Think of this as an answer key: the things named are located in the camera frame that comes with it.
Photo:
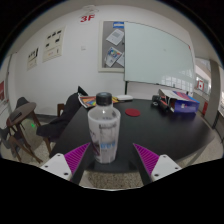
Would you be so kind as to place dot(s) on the red lettered wall sign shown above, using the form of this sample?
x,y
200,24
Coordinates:
x,y
87,18

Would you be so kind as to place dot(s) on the large whiteboard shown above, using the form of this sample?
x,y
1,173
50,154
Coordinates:
x,y
156,53

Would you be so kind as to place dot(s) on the large white wall poster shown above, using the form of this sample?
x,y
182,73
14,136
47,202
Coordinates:
x,y
53,45

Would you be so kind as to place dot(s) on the open blue and white box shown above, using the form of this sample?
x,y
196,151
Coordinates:
x,y
182,101

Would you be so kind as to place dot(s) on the small flat white object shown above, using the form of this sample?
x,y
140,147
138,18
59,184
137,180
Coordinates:
x,y
124,97

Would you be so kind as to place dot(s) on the black and red hand tool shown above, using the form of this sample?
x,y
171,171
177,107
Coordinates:
x,y
159,101

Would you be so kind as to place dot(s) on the flat round red coaster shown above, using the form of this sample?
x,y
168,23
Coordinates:
x,y
132,112

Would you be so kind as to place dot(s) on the red wall poster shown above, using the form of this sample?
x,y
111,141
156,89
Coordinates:
x,y
2,90

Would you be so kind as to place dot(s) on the grey notice board with papers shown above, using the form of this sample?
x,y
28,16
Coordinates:
x,y
111,46

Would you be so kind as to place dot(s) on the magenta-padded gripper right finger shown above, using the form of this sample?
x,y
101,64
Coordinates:
x,y
165,166

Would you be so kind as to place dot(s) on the clear black-capped drink bottle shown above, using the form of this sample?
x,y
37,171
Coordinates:
x,y
104,133

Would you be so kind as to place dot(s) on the black jacket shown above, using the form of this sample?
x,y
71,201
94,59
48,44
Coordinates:
x,y
66,113

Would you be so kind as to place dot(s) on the small white wall poster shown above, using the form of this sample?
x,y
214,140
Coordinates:
x,y
32,58

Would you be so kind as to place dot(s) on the round wooden side table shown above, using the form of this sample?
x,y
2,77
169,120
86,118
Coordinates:
x,y
21,113

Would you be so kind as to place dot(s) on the wooden chair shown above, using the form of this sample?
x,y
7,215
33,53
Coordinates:
x,y
60,109

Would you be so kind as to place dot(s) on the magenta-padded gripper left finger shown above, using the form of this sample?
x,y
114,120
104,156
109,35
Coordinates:
x,y
56,165

